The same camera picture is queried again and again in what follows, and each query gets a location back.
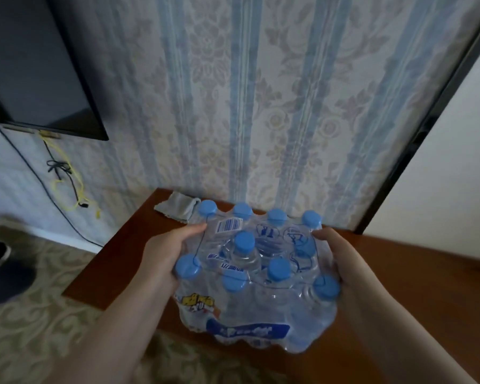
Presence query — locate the person's right forearm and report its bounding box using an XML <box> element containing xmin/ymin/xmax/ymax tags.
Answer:
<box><xmin>338</xmin><ymin>283</ymin><xmax>478</xmax><ymax>384</ymax></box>

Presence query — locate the person's left forearm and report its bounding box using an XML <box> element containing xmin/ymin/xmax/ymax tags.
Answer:
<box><xmin>44</xmin><ymin>271</ymin><xmax>173</xmax><ymax>384</ymax></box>

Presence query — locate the black wall-mounted television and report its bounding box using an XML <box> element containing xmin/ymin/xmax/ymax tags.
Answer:
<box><xmin>0</xmin><ymin>0</ymin><xmax>109</xmax><ymax>141</ymax></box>

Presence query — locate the shrink-wrapped pack of water bottles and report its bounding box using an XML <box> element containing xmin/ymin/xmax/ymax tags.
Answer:
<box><xmin>173</xmin><ymin>200</ymin><xmax>341</xmax><ymax>354</ymax></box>

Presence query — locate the black waste bin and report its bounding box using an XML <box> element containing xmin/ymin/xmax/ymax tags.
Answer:
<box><xmin>0</xmin><ymin>241</ymin><xmax>37</xmax><ymax>306</ymax></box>

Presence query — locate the person's right hand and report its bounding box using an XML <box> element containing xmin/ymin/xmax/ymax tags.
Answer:
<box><xmin>312</xmin><ymin>227</ymin><xmax>381</xmax><ymax>306</ymax></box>

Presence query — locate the grey cloth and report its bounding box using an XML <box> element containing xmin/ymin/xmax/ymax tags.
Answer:
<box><xmin>154</xmin><ymin>191</ymin><xmax>201</xmax><ymax>225</ymax></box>

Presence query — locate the yellow cable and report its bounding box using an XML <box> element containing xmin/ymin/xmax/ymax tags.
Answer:
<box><xmin>39</xmin><ymin>131</ymin><xmax>102</xmax><ymax>219</ymax></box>

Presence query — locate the long black cable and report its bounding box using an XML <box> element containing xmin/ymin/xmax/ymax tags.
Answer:
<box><xmin>0</xmin><ymin>125</ymin><xmax>104</xmax><ymax>248</ymax></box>

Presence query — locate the bundled black cable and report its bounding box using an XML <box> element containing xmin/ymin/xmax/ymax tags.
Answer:
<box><xmin>43</xmin><ymin>141</ymin><xmax>90</xmax><ymax>209</ymax></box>

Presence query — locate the dark door frame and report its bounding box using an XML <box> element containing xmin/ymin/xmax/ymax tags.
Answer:
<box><xmin>354</xmin><ymin>7</ymin><xmax>480</xmax><ymax>235</ymax></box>

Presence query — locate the person's left hand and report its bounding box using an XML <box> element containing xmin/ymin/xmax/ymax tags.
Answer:
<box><xmin>139</xmin><ymin>223</ymin><xmax>208</xmax><ymax>293</ymax></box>

